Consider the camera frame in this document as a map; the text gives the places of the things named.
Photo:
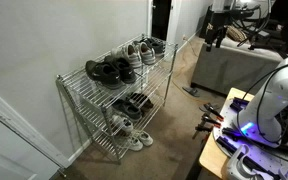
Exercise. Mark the black sneaker grey sole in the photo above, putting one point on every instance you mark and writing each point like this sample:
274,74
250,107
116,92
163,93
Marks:
157,46

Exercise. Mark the white wall outlet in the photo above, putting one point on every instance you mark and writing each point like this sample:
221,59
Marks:
184,37

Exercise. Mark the black clamp metal bar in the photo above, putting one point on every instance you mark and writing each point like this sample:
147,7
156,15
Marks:
204,128

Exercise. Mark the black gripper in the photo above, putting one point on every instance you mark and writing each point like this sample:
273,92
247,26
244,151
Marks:
219,23

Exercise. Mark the black white-striped slide sandal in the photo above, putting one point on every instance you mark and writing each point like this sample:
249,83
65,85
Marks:
137,98

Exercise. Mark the white baseboard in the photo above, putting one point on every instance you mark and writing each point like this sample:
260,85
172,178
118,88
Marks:
79,151

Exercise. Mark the black cabinet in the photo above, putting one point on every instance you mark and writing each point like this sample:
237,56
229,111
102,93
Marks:
204,20

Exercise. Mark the black clamp orange trigger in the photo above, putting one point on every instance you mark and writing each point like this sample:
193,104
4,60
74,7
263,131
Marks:
212,121
214,112

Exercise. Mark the round grey mounting plate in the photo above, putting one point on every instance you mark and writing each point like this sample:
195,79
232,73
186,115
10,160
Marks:
270,155

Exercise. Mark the woven patterned cushion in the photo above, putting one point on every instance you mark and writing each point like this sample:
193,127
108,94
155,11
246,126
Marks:
236,34

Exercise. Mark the dark grey sneaker white sole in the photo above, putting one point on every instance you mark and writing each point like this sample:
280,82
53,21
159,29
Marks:
127,110

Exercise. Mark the grey sofa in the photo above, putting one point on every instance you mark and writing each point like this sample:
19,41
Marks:
230,70

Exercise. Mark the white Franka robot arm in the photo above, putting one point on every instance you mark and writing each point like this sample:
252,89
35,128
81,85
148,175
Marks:
284,86

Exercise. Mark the dark brown shoe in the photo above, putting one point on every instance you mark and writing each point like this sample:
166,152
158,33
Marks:
147,106

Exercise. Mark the white door frame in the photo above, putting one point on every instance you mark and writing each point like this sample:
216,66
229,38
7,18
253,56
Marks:
149,16

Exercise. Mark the white panel door with deadbolt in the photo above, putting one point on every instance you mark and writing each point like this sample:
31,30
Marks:
4,146

